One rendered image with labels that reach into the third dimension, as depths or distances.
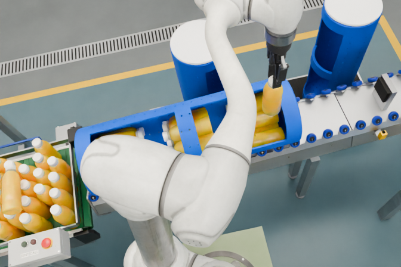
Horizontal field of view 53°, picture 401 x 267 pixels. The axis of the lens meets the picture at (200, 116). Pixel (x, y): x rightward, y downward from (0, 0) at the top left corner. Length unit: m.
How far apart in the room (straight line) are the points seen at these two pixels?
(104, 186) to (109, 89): 2.47
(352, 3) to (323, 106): 0.56
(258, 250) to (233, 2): 0.90
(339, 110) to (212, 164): 1.25
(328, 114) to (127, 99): 1.70
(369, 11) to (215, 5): 1.24
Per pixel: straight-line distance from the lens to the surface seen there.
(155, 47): 3.38
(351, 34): 2.16
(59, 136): 2.12
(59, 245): 1.66
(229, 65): 0.93
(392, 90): 1.87
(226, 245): 1.55
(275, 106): 1.47
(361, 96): 2.01
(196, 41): 2.01
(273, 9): 1.06
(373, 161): 2.91
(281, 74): 1.26
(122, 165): 0.77
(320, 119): 1.91
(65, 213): 1.73
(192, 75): 2.01
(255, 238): 1.55
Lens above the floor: 2.58
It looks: 61 degrees down
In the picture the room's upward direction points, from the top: 12 degrees counter-clockwise
